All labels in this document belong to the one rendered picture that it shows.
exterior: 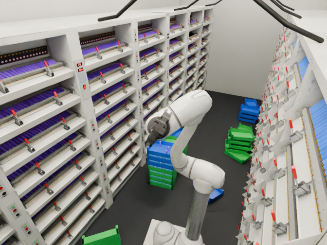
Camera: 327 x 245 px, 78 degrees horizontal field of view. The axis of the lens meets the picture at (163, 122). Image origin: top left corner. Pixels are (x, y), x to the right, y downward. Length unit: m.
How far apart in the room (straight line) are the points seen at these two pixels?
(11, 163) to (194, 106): 1.08
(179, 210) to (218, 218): 0.40
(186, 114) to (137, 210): 1.71
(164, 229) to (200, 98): 1.07
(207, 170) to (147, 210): 1.24
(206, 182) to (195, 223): 0.33
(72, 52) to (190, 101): 0.94
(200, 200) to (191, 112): 0.71
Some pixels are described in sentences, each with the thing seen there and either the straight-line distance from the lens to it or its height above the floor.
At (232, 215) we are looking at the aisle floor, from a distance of 2.40.
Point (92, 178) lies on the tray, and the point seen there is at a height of 0.54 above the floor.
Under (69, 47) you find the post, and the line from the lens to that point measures 1.47.
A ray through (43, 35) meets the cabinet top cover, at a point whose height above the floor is 1.74.
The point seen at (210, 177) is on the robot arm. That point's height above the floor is 1.04.
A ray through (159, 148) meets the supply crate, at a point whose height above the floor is 0.48.
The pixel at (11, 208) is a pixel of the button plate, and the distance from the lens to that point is 1.55.
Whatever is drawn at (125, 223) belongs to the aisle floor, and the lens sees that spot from 2.28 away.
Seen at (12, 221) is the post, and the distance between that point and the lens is 1.61.
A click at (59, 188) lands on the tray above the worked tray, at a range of 1.72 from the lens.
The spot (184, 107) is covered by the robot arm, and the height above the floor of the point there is 1.56.
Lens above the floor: 1.92
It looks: 32 degrees down
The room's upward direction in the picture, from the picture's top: straight up
